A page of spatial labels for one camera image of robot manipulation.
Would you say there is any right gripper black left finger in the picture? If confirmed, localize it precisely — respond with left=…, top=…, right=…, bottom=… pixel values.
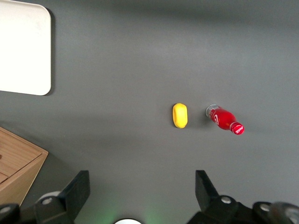
left=34, top=170, right=91, bottom=224

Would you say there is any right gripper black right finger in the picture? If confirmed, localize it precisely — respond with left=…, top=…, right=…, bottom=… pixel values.
left=195, top=170, right=253, bottom=224

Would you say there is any red coke bottle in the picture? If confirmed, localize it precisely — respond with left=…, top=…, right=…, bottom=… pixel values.
left=205, top=104, right=245, bottom=136

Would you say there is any white rectangular tray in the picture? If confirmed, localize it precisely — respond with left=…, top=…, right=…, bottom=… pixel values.
left=0, top=3, right=52, bottom=96

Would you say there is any wooden drawer cabinet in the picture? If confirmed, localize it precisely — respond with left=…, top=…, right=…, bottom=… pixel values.
left=0, top=126, right=49, bottom=209

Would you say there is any yellow toy lemon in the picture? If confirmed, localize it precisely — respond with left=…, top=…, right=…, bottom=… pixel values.
left=172, top=103, right=189, bottom=129

